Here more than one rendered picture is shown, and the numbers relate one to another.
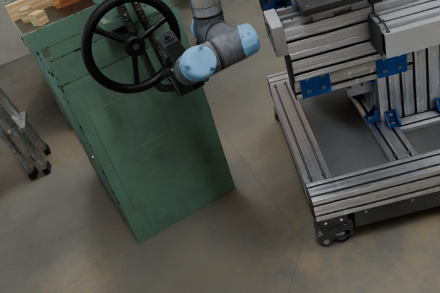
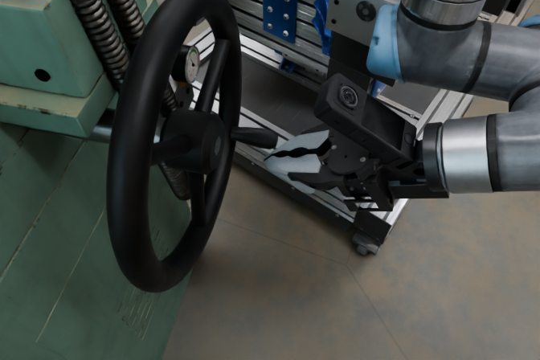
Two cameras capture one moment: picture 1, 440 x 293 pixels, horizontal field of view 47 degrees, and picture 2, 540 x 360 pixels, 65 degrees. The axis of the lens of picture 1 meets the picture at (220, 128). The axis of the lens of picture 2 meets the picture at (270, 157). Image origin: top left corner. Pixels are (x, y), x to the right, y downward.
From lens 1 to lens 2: 122 cm
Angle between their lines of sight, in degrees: 45
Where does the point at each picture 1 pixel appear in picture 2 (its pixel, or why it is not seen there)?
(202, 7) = not seen: outside the picture
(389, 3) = not seen: outside the picture
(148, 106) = not seen: hidden behind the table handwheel
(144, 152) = (128, 305)
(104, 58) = (32, 198)
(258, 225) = (279, 276)
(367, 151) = not seen: hidden behind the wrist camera
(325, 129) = (296, 124)
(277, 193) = (259, 222)
